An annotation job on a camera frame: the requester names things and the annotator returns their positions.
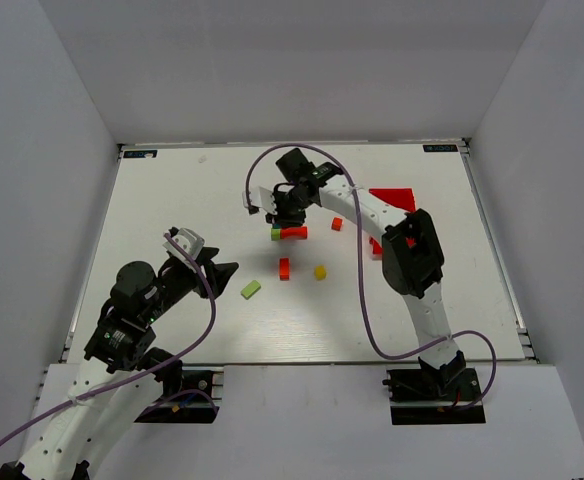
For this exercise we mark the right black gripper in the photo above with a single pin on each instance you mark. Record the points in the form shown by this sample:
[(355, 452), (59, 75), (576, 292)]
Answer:
[(289, 214)]

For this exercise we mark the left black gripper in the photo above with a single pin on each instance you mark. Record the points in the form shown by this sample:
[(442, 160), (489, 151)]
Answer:
[(205, 273)]

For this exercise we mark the red arch wood block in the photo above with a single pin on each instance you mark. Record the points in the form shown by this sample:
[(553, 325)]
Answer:
[(294, 233)]

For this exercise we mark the red rectangular wood block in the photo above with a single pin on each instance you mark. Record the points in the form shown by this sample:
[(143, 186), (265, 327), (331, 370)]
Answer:
[(284, 269)]

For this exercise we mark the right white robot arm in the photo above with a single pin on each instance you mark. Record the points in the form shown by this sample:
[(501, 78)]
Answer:
[(411, 254)]

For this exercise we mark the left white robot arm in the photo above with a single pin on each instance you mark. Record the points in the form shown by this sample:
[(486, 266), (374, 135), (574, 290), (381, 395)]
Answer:
[(122, 372)]

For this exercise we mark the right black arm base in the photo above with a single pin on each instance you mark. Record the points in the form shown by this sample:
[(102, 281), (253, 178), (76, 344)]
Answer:
[(412, 403)]

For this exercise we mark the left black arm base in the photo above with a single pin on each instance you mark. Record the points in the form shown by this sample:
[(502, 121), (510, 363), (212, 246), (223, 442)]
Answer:
[(196, 403)]

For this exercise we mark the light green flat block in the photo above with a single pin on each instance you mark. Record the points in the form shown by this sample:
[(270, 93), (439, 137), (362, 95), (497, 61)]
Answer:
[(250, 289)]

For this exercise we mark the small red cube block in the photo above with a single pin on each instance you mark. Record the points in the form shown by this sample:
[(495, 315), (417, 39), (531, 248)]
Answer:
[(337, 224)]

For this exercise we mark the yellow cube wood block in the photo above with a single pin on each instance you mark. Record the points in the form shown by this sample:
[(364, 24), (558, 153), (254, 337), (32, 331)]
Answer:
[(320, 272)]

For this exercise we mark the red plastic bin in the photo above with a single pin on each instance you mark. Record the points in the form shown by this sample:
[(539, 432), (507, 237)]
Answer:
[(402, 198)]

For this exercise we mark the left table logo sticker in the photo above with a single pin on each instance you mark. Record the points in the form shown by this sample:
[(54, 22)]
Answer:
[(140, 154)]

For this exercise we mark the table logo sticker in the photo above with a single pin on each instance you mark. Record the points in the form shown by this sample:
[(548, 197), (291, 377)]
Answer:
[(440, 148), (140, 154)]

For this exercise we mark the right table logo sticker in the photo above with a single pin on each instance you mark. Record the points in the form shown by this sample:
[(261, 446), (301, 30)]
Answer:
[(440, 148)]

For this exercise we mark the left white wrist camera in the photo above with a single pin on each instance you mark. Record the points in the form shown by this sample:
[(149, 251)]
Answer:
[(183, 239)]

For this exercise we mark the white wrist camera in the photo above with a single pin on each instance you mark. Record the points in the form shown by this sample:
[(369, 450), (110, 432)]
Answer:
[(259, 199), (183, 239)]

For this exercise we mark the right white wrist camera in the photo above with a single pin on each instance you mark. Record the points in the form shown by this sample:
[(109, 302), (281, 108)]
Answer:
[(259, 199)]

